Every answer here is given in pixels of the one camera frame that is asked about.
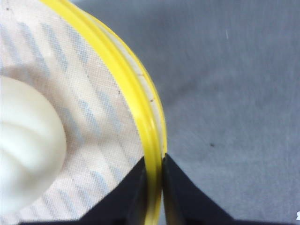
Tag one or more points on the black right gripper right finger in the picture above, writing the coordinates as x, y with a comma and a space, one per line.
185, 203

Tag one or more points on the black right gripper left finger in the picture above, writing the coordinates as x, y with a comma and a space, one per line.
125, 205

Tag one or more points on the bamboo steamer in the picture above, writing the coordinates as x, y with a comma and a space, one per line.
137, 89

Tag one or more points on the checked steamer liner cloth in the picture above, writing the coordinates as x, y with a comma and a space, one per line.
42, 49

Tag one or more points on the white bun in rear steamer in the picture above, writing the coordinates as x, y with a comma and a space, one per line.
32, 145

